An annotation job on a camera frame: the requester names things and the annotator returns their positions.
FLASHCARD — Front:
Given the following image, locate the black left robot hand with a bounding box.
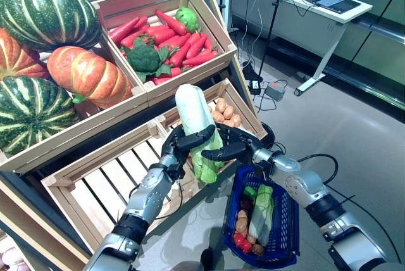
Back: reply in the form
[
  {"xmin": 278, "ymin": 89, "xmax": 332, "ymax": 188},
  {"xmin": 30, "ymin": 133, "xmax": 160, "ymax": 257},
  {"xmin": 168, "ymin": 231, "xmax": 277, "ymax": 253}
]
[{"xmin": 161, "ymin": 123, "xmax": 216, "ymax": 170}]

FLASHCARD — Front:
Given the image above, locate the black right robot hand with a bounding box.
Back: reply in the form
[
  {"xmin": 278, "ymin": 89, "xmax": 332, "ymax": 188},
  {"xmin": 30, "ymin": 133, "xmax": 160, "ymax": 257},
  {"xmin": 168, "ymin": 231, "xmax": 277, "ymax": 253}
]
[{"xmin": 201, "ymin": 124, "xmax": 263, "ymax": 163}]

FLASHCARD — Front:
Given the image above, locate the blue plastic shopping basket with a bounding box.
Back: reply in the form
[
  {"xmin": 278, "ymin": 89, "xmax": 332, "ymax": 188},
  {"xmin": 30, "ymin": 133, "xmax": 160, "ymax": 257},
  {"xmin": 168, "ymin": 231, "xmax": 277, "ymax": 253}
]
[{"xmin": 223, "ymin": 165, "xmax": 301, "ymax": 269}]

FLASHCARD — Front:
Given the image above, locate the black power adapter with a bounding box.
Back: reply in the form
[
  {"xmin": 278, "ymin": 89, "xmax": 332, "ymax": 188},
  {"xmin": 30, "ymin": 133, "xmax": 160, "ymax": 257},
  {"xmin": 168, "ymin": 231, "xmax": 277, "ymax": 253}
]
[{"xmin": 248, "ymin": 79, "xmax": 263, "ymax": 95}]

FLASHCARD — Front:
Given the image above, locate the grey power box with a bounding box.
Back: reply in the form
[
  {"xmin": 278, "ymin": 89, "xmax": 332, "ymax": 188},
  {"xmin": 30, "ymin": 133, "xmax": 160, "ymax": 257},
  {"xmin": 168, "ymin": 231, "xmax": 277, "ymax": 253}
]
[{"xmin": 265, "ymin": 81, "xmax": 287, "ymax": 103}]

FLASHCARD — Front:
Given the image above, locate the red bell pepper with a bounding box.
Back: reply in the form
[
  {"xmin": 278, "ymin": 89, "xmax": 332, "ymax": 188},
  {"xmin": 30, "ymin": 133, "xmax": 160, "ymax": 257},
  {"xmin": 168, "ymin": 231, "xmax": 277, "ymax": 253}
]
[{"xmin": 233, "ymin": 232, "xmax": 252, "ymax": 251}]

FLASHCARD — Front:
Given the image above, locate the red orange carrot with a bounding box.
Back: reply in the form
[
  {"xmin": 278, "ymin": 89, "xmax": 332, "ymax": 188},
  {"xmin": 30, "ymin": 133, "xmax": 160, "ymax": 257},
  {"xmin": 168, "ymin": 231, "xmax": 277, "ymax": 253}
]
[
  {"xmin": 182, "ymin": 51, "xmax": 219, "ymax": 66},
  {"xmin": 155, "ymin": 9, "xmax": 188, "ymax": 36},
  {"xmin": 109, "ymin": 16, "xmax": 140, "ymax": 46},
  {"xmin": 169, "ymin": 32, "xmax": 201, "ymax": 68},
  {"xmin": 185, "ymin": 32, "xmax": 208, "ymax": 60}
]

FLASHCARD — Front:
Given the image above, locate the dark green broccoli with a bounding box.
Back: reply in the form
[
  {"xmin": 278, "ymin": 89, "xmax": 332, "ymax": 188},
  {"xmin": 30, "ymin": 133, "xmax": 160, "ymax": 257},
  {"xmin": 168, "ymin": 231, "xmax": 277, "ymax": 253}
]
[{"xmin": 121, "ymin": 37, "xmax": 173, "ymax": 84}]

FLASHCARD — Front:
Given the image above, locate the wide wooden pumpkin crate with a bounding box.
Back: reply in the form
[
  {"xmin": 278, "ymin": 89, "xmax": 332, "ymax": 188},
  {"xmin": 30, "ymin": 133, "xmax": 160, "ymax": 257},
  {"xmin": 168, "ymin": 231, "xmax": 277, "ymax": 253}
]
[{"xmin": 0, "ymin": 39, "xmax": 149, "ymax": 173}]

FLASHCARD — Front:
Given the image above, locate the oblong orange pumpkin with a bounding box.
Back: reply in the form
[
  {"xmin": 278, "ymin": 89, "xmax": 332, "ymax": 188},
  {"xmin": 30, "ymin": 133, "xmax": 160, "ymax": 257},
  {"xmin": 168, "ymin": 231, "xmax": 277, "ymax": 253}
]
[{"xmin": 46, "ymin": 46, "xmax": 134, "ymax": 110}]

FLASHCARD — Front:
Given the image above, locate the black tripod stand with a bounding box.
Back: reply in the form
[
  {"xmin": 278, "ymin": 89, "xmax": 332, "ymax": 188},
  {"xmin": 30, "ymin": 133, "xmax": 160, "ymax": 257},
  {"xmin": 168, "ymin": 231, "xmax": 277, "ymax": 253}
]
[{"xmin": 242, "ymin": 0, "xmax": 289, "ymax": 87}]

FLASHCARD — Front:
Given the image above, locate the small light green lettuce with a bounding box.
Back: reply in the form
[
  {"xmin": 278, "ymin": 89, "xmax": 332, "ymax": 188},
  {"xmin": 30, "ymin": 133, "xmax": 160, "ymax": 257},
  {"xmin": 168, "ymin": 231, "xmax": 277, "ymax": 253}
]
[{"xmin": 175, "ymin": 6, "xmax": 200, "ymax": 33}]

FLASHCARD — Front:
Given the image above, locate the green striped pumpkin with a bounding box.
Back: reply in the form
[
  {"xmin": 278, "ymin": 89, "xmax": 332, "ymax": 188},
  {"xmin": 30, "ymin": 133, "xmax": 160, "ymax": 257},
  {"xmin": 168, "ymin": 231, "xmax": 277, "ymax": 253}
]
[
  {"xmin": 0, "ymin": 0, "xmax": 103, "ymax": 53},
  {"xmin": 0, "ymin": 76, "xmax": 78, "ymax": 157}
]

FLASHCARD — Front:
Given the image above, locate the white desk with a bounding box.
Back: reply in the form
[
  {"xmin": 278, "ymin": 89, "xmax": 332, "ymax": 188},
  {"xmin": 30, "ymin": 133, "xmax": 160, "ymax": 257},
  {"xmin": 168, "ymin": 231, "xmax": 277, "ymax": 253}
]
[{"xmin": 229, "ymin": 0, "xmax": 374, "ymax": 96}]

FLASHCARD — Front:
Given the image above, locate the large orange pumpkin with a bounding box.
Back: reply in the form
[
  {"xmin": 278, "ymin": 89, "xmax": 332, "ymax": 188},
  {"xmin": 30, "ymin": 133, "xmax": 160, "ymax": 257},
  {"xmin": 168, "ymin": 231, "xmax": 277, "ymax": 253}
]
[{"xmin": 0, "ymin": 27, "xmax": 50, "ymax": 80}]

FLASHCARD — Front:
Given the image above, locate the wooden display shelf frame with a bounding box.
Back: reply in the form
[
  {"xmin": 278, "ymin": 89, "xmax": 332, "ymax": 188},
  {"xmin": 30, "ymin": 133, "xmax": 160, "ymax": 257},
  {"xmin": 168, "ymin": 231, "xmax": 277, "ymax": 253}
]
[{"xmin": 0, "ymin": 0, "xmax": 266, "ymax": 271}]

